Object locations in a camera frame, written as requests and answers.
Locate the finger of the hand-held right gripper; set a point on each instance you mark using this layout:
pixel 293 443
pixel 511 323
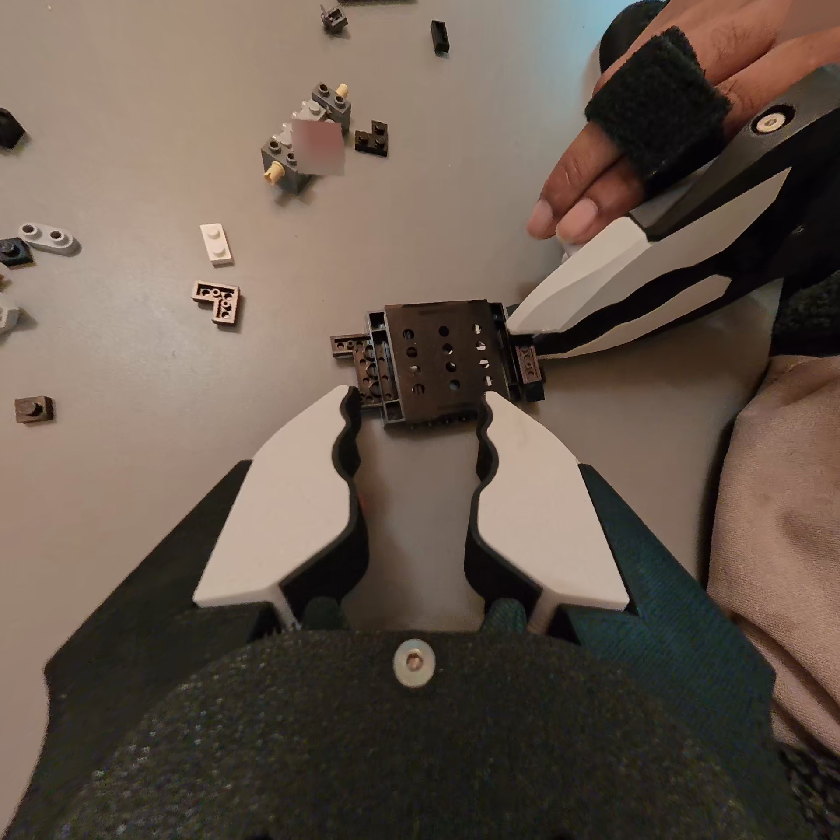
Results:
pixel 656 315
pixel 584 275

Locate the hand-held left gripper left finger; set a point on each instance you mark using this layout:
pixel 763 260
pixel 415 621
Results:
pixel 282 512

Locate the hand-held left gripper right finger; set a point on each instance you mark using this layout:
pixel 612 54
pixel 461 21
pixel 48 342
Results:
pixel 544 518

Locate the black toy car chassis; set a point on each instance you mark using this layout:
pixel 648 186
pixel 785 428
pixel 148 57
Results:
pixel 439 354

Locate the grey toy axle assembly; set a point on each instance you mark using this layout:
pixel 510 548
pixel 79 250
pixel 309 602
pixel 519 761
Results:
pixel 331 102

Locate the grey desk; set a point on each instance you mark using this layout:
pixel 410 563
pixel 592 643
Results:
pixel 98 492

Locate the person's right hand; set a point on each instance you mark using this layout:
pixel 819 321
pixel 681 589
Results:
pixel 571 184

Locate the black L-shaped toy plate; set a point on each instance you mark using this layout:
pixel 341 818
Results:
pixel 379 141
pixel 210 292

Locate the beige sweatshirt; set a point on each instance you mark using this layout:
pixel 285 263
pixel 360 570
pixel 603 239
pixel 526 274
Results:
pixel 781 525

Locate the white toy plate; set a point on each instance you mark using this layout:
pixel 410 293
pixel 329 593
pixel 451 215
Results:
pixel 216 244

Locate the black toy brick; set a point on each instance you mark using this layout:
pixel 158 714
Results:
pixel 439 37

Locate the small dark grey toy piece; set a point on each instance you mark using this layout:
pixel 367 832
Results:
pixel 334 18

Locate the pile of small toy bricks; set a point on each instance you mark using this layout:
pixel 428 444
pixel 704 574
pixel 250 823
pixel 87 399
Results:
pixel 46 237

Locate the black curved toy piece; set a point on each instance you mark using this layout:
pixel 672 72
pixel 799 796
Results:
pixel 10 128

